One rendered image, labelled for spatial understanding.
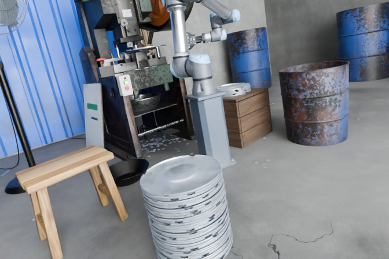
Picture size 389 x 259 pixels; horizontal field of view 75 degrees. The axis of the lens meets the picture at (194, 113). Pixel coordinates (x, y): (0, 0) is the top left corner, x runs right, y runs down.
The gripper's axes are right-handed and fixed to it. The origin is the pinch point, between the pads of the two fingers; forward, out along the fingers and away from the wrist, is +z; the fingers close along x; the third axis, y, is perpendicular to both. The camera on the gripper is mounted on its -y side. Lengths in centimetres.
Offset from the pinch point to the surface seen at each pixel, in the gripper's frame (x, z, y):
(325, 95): 46, -84, 42
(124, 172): 77, 46, 36
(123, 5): -34, 35, -13
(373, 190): 78, -78, 91
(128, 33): -13.1, 35.1, -9.4
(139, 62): 9.2, 30.4, -4.8
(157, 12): -31, 15, -49
